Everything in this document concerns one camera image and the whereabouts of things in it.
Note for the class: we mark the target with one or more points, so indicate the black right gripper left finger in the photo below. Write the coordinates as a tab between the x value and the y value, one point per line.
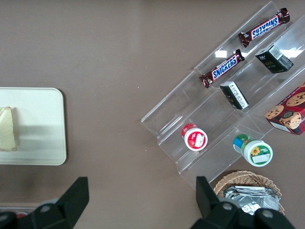
71	202

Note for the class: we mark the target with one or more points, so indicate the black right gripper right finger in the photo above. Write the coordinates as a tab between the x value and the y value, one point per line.
214	210

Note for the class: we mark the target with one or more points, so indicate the white triangular sandwich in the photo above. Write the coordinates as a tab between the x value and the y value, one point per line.
7	130

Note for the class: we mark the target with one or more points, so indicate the woven wicker basket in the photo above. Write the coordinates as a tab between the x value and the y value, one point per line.
245	179

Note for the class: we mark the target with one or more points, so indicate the cream rectangular tray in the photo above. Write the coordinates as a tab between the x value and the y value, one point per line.
40	126

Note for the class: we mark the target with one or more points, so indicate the silver foil packet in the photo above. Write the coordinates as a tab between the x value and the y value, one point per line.
252	198

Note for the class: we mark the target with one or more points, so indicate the clear container with red items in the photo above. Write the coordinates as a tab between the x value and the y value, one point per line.
20	212

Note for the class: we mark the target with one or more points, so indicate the green lidded yogurt cup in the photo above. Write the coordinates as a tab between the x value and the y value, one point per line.
253	149

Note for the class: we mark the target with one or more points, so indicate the red lidded yogurt cup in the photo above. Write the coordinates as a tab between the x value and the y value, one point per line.
194	137

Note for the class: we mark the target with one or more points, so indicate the clear acrylic tiered shelf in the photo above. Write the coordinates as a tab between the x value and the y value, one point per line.
214	124

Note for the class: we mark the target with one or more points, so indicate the small black carton box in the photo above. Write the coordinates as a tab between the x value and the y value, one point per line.
234	95

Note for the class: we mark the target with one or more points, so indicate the red cookie box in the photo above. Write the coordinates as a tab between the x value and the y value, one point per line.
289	112

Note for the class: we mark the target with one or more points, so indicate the short Snickers bar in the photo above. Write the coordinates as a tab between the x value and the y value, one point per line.
222	69

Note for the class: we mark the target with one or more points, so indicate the large black carton box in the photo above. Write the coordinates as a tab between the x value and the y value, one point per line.
274	59

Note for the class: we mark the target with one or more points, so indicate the long Snickers bar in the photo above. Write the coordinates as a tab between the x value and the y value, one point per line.
264	27

